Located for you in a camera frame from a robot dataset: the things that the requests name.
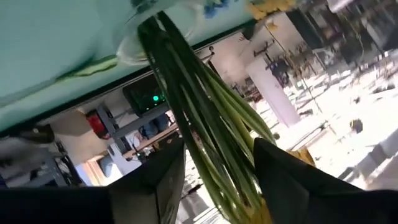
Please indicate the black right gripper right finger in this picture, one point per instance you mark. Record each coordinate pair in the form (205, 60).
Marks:
(295, 193)

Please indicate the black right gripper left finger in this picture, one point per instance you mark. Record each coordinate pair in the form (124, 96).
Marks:
(146, 193)

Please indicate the yellow artificial flower bunch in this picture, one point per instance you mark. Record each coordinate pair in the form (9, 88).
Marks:
(211, 124)

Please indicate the clear glass vase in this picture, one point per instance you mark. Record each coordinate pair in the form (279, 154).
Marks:
(130, 49)

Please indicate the wooden shelf board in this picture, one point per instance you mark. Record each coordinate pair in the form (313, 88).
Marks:
(149, 141)

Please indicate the red box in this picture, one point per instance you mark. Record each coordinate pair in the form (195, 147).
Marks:
(96, 124)

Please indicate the black computer tower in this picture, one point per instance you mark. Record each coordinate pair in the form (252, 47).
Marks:
(140, 96)

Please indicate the white room pillar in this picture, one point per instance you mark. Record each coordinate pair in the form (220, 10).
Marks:
(273, 93)

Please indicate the gray metal shelf frame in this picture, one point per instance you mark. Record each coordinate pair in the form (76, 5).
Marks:
(136, 123)

